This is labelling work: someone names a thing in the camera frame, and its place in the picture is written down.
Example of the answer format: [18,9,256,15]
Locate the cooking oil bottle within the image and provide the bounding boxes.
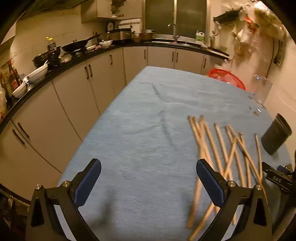
[46,37,57,52]

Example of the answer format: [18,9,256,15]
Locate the small wall shelf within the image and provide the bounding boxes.
[110,0,126,18]

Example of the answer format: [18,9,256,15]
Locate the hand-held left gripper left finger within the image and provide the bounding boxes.
[25,159,102,241]

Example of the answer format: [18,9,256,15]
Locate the black kitchen countertop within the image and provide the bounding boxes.
[0,39,229,137]

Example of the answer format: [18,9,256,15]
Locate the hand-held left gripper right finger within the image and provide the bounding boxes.
[196,159,273,241]

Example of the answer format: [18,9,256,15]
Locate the black chopstick holder cup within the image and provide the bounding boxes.
[261,113,292,155]

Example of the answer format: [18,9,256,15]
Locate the bundle of white plastic bags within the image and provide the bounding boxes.
[231,14,259,58]

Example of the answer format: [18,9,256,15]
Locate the red plastic basket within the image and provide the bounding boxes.
[208,68,246,90]

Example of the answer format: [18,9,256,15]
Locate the black wall hook rack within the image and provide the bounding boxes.
[213,10,243,24]

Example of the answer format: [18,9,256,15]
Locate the white plastic bag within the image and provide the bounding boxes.
[214,59,233,70]

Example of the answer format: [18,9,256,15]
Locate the dark sauce bottle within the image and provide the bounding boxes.
[7,61,21,91]

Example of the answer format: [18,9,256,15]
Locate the metal sink faucet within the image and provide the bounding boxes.
[168,23,181,43]

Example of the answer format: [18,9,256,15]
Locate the large white bowl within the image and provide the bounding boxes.
[26,62,49,83]

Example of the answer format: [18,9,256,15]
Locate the black wok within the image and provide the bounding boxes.
[61,34,102,52]

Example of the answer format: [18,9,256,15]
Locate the black power strip with cable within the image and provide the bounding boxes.
[265,38,285,79]

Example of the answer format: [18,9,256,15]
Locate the small white bowl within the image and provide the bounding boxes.
[12,83,28,98]

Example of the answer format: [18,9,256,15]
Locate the beige upper cabinets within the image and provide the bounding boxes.
[81,0,114,24]

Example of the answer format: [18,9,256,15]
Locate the green white detergent bottle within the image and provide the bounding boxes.
[195,30,206,43]

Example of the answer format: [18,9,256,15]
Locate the clear glass cup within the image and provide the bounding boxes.
[252,75,273,105]

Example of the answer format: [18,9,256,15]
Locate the copper cooking pot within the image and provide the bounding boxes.
[139,29,156,42]

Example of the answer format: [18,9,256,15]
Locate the kitchen window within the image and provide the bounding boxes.
[144,0,211,39]

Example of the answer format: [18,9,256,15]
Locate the blue tablecloth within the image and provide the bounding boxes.
[54,66,292,241]

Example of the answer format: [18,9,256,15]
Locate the black cooking pot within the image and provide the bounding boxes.
[32,52,50,67]

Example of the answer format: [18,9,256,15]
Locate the plastic bag of noodles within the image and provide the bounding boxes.
[253,2,287,37]

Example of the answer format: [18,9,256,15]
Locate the pile of wooden chopsticks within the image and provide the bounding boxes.
[186,115,269,241]

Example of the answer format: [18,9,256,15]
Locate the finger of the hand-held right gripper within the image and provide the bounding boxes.
[262,162,296,193]

